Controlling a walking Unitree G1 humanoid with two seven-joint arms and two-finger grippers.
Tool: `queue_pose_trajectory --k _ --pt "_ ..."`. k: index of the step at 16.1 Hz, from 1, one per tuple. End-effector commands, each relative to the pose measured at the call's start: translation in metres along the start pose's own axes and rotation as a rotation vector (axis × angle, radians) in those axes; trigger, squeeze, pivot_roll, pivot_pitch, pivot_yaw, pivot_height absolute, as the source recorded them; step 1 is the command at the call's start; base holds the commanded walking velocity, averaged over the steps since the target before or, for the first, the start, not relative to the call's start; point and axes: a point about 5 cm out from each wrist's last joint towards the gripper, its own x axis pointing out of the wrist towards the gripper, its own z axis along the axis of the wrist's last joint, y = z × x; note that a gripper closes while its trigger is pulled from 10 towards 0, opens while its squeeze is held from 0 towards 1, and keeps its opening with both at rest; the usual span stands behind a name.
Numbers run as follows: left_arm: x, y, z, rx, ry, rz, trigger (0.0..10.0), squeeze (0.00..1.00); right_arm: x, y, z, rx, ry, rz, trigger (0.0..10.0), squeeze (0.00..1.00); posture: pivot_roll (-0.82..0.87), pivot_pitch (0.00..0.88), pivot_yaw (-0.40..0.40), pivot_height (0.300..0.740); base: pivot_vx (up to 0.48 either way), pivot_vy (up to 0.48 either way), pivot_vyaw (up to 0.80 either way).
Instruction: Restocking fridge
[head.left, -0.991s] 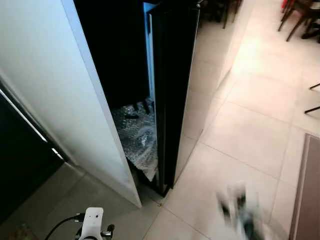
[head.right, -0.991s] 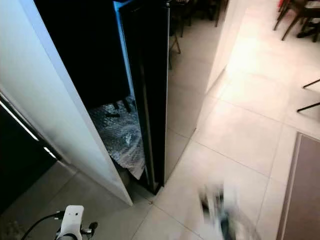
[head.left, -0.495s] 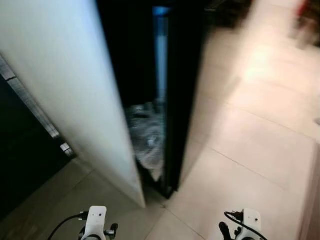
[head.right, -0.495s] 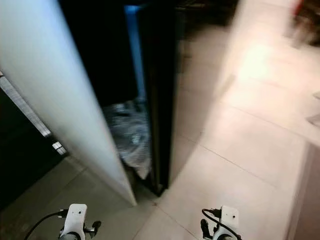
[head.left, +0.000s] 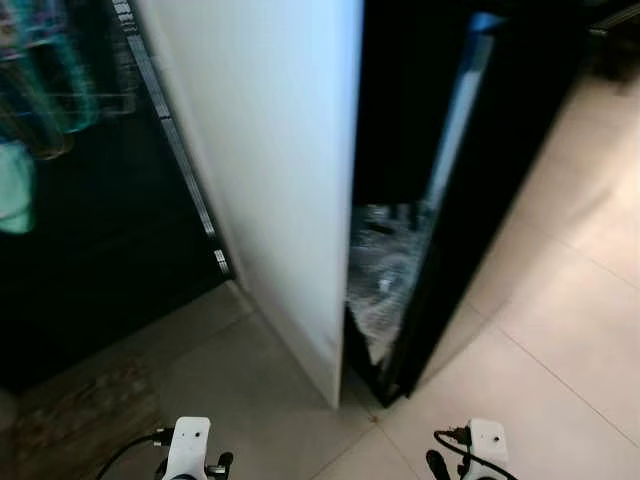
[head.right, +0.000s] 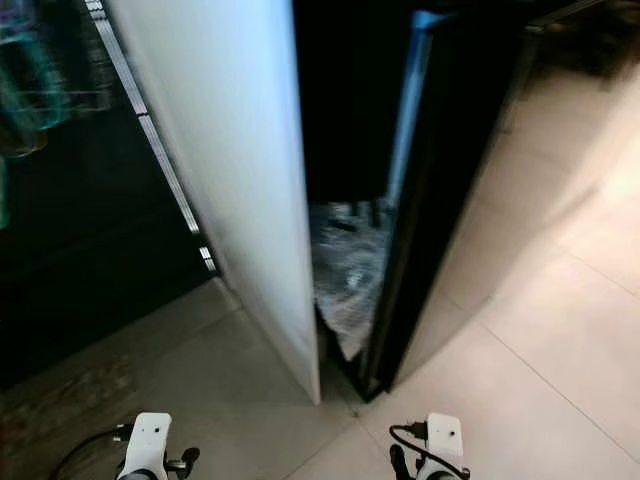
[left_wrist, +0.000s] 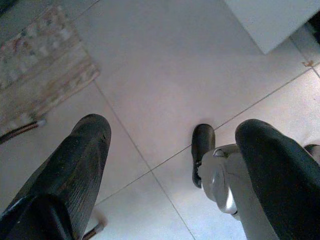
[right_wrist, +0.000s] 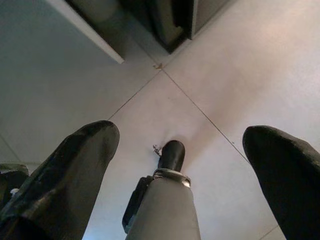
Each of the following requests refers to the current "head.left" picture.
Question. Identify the black grey fridge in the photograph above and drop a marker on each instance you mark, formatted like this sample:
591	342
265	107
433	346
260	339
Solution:
260	150

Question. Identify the black fridge door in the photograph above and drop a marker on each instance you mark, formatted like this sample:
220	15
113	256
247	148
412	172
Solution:
500	150

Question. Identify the patterned brown rug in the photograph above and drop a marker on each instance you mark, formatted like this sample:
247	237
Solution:
85	415

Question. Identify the crackled silvery sheet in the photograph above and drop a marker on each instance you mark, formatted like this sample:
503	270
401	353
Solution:
385	280

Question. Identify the dark cabinet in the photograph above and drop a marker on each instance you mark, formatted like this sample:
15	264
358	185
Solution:
100	260

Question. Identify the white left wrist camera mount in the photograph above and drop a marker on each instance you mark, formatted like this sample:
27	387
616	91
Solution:
188	445

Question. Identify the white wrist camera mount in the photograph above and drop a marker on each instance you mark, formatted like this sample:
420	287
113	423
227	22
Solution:
487	445
188	445

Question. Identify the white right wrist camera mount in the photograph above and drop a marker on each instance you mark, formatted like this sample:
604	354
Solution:
487	445

